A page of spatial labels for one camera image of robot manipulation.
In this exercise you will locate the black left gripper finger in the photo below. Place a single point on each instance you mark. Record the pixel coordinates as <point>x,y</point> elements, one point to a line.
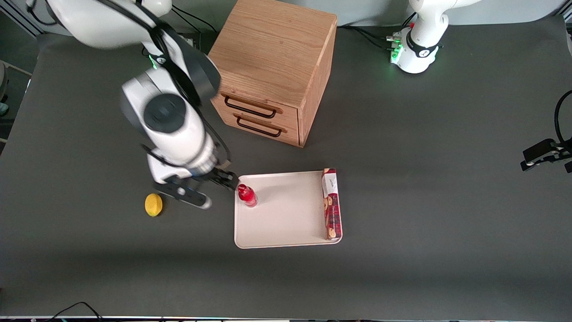
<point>538,163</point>
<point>540,148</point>

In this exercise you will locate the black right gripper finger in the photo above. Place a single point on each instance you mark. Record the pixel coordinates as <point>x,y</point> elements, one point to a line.
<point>225,175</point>
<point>225,184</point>

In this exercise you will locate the red coke bottle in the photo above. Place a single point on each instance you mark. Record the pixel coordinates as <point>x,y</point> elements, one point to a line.
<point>247,195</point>

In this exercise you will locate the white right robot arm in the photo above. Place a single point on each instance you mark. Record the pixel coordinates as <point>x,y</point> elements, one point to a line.
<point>178,129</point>

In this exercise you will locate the beige plastic tray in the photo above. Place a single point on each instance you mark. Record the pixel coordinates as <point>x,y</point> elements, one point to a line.
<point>286,214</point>

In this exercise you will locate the yellow lemon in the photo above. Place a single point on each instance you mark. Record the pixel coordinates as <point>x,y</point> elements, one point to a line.
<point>153,205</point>

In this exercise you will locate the wooden drawer front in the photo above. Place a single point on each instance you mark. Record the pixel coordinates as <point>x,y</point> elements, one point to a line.
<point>290,134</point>
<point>286,112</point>

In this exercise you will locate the red cookie box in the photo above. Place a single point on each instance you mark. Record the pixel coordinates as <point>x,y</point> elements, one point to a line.
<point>331,203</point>

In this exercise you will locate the wooden drawer cabinet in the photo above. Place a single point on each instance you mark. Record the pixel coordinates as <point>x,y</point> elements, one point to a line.
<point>272,49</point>

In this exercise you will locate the aluminium frame rail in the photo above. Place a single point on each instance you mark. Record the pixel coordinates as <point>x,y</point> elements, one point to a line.
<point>564,11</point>
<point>20,20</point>

